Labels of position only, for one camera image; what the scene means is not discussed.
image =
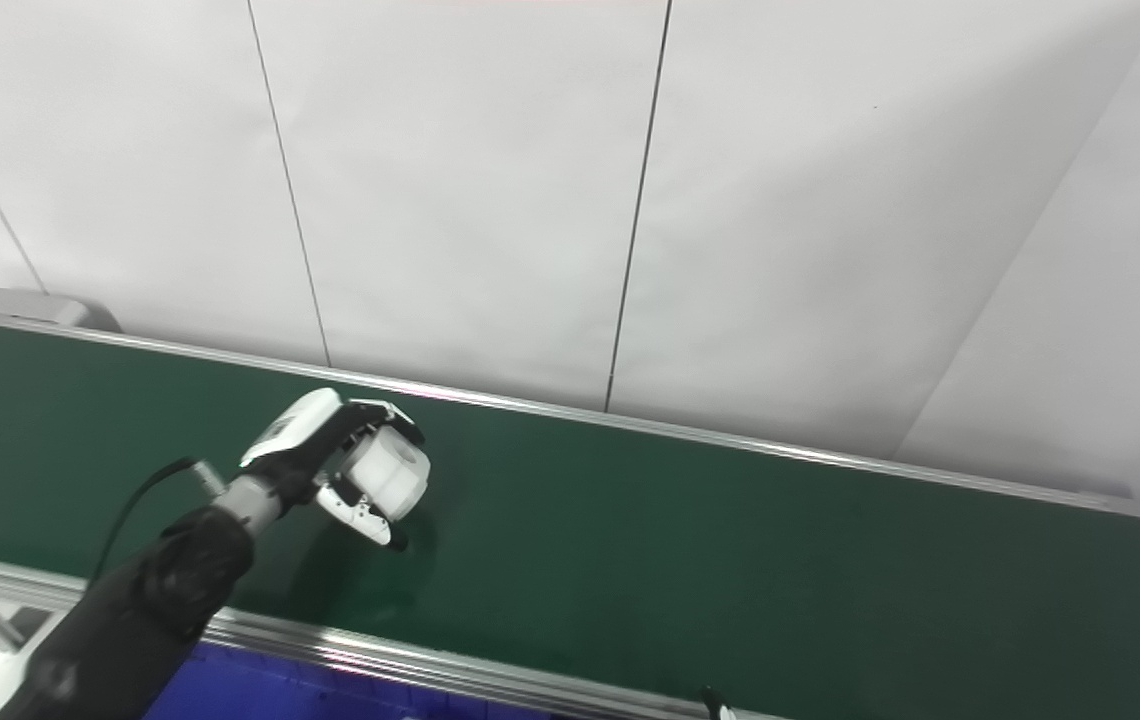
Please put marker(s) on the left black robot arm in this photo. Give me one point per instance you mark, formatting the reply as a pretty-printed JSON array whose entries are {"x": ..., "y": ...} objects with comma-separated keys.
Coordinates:
[{"x": 140, "y": 600}]

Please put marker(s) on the blue bin with white parts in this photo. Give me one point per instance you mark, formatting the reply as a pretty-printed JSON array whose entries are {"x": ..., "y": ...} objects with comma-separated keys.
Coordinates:
[{"x": 260, "y": 692}]

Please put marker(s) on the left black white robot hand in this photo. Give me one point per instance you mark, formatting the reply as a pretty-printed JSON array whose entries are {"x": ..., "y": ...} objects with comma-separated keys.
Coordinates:
[{"x": 302, "y": 440}]

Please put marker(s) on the white faceted plastic part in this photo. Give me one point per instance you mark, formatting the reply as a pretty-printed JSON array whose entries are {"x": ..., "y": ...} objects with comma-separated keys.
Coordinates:
[{"x": 390, "y": 472}]

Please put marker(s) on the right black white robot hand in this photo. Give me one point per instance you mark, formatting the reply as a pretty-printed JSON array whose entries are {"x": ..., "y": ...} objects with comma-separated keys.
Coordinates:
[{"x": 720, "y": 706}]

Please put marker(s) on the green conveyor belt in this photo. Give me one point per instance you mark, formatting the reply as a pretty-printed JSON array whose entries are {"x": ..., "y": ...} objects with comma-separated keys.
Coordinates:
[
  {"x": 370, "y": 652},
  {"x": 730, "y": 540}
]

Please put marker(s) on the grey conveyor motor housing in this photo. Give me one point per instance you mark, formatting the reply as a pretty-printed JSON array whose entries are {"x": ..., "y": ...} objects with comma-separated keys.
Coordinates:
[{"x": 40, "y": 306}]

